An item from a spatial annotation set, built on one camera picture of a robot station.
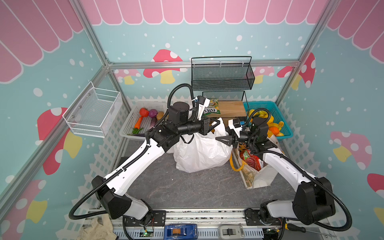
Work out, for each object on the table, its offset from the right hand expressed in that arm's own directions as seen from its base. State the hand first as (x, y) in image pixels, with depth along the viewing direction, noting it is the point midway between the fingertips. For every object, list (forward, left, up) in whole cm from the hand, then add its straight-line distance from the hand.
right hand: (216, 135), depth 71 cm
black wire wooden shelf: (+36, -15, -12) cm, 41 cm away
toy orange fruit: (+18, -41, -19) cm, 49 cm away
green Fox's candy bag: (+28, -1, -10) cm, 30 cm away
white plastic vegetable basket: (+35, +57, -23) cm, 70 cm away
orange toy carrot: (+29, +53, -24) cm, 65 cm away
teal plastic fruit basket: (+40, -49, -22) cm, 67 cm away
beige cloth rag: (-35, +57, -28) cm, 72 cm away
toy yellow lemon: (+26, -42, -19) cm, 53 cm away
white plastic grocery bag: (-5, +7, -8) cm, 12 cm away
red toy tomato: (+38, +50, -21) cm, 66 cm away
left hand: (-3, 0, +10) cm, 10 cm away
